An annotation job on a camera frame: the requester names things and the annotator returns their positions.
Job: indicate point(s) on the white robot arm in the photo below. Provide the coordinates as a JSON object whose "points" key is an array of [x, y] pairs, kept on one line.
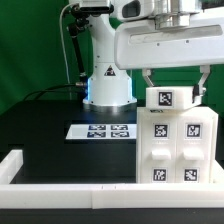
{"points": [[109, 86]]}

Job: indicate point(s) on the white cabinet top block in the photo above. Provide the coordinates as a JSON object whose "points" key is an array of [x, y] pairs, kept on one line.
{"points": [[171, 98]]}

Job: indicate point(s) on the white flat base plate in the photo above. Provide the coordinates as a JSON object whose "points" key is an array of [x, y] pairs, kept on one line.
{"points": [[101, 131]]}

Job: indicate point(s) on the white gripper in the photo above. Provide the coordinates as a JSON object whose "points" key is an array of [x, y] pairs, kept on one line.
{"points": [[139, 45]]}

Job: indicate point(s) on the white cabinet body box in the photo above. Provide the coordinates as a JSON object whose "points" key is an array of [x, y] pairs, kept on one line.
{"points": [[196, 112]]}

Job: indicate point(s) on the white U-shaped fence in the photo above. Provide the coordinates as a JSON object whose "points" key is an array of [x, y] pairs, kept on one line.
{"points": [[102, 196]]}

